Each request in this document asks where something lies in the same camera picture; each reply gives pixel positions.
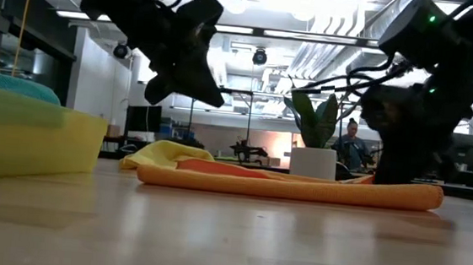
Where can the round ceiling lamp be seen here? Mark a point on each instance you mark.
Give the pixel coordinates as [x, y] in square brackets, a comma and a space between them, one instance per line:
[235, 3]

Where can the person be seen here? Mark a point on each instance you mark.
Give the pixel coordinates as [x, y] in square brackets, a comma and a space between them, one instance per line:
[351, 152]

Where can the orange microfiber towel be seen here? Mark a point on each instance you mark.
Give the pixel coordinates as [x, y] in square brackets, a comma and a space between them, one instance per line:
[291, 189]

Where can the black computer monitor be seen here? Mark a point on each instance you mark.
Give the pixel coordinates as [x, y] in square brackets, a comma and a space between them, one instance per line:
[467, 159]
[144, 119]

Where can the long ceiling light strip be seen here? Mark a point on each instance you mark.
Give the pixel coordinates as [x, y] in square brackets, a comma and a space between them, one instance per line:
[236, 29]
[307, 36]
[70, 14]

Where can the potted plant in white pot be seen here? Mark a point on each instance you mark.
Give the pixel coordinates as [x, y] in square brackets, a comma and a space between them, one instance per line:
[313, 162]

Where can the yellow microfiber towel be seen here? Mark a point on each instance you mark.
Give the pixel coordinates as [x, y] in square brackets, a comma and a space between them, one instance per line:
[158, 154]

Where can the yellow translucent plastic bin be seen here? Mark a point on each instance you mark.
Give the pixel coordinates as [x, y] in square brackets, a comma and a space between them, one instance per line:
[28, 145]

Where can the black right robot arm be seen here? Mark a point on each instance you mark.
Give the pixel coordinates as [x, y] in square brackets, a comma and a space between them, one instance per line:
[459, 44]

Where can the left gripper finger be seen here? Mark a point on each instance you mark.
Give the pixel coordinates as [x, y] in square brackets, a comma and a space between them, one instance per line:
[200, 87]
[159, 88]

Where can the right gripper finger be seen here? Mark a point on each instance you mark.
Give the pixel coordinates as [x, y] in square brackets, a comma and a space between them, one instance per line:
[403, 162]

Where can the background black robot arm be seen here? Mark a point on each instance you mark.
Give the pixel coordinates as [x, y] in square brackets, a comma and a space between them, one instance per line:
[248, 150]

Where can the teal microfiber towel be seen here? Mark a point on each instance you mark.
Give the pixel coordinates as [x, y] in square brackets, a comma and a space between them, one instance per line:
[12, 84]

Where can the black hanging camera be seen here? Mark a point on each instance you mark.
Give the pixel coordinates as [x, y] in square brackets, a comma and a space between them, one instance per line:
[259, 57]

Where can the black-framed background table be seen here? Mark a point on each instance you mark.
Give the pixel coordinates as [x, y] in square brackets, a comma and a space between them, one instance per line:
[239, 92]

